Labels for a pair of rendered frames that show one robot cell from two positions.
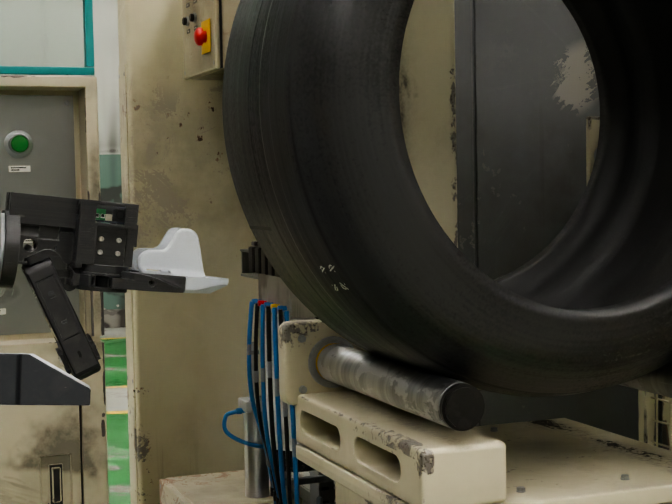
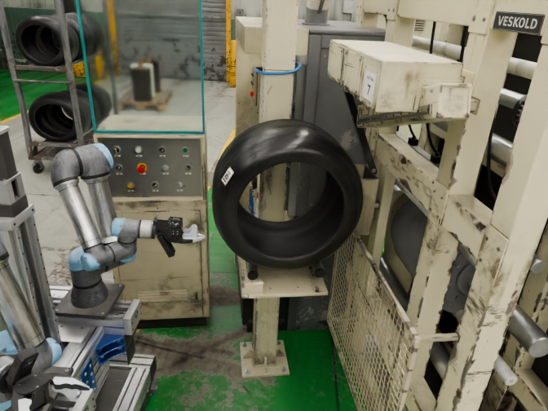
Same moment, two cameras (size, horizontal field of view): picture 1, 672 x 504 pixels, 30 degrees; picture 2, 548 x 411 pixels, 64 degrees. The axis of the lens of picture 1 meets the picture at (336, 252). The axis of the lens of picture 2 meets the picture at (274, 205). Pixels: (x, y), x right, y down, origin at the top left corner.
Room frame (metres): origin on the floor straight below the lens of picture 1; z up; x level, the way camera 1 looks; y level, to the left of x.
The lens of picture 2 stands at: (-0.26, -0.51, 1.93)
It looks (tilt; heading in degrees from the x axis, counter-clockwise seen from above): 26 degrees down; 13
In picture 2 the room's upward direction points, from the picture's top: 3 degrees clockwise
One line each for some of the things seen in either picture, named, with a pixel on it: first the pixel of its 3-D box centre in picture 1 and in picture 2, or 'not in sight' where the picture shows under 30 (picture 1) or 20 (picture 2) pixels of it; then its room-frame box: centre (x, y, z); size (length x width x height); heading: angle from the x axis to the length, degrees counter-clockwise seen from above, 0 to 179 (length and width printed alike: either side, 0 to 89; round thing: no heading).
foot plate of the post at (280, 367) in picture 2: not in sight; (263, 355); (1.60, -0.07, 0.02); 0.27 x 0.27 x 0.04; 21
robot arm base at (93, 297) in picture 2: not in sight; (88, 288); (1.04, 0.58, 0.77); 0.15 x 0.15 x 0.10
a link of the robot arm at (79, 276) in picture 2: not in sight; (86, 264); (1.04, 0.58, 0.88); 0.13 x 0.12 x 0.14; 151
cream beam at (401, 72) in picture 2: not in sight; (382, 71); (1.36, -0.51, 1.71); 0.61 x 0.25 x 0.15; 21
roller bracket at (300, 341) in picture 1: (435, 352); not in sight; (1.54, -0.12, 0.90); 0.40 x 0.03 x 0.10; 111
